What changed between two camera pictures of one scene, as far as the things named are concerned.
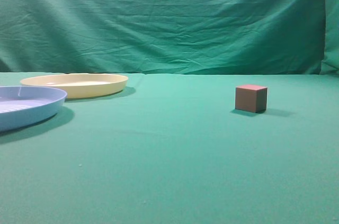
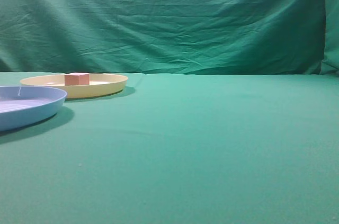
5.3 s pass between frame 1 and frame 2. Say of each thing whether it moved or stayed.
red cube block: moved
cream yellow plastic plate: stayed
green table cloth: stayed
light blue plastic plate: stayed
